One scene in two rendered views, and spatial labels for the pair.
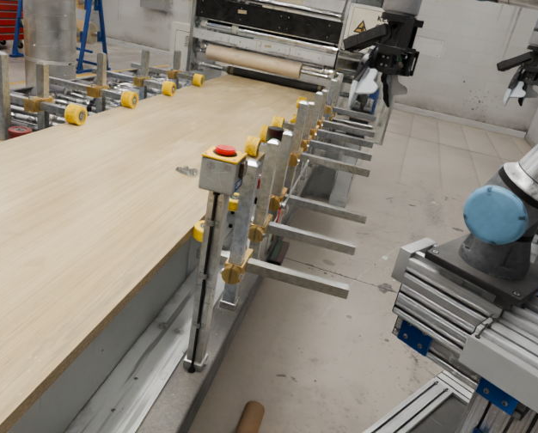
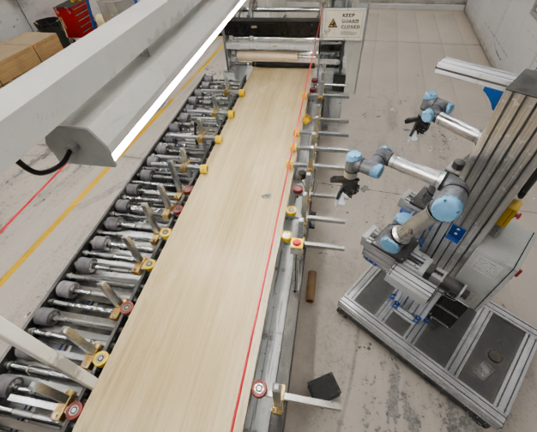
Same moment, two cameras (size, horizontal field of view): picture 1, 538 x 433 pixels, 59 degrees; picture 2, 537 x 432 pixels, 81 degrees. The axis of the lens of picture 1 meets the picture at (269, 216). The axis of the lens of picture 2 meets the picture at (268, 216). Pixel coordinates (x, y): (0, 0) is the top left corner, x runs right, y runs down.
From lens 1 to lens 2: 1.20 m
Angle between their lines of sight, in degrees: 24
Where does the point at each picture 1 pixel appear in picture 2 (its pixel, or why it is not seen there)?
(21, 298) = (243, 291)
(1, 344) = (247, 310)
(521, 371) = (402, 285)
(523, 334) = (406, 269)
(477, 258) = not seen: hidden behind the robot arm
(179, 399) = (294, 303)
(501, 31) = not seen: outside the picture
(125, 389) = (274, 298)
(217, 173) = (296, 250)
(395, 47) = (350, 189)
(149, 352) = (276, 282)
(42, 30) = not seen: hidden behind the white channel
